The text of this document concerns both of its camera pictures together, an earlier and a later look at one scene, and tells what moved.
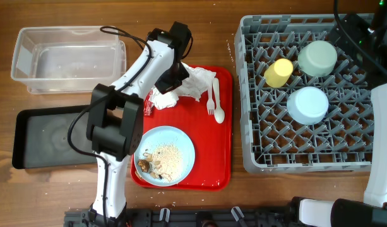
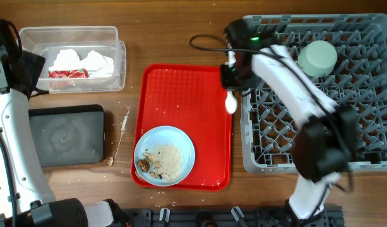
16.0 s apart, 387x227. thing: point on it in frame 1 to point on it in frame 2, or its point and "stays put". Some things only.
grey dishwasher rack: [272, 141] stays put
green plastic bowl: [317, 58] stays put
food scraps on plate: [164, 164] stays put
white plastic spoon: [219, 115] to [230, 102]
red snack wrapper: [148, 104] to [79, 73]
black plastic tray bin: [41, 139] stays put
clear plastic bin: [67, 59] stays put
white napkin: [198, 82] to [98, 65]
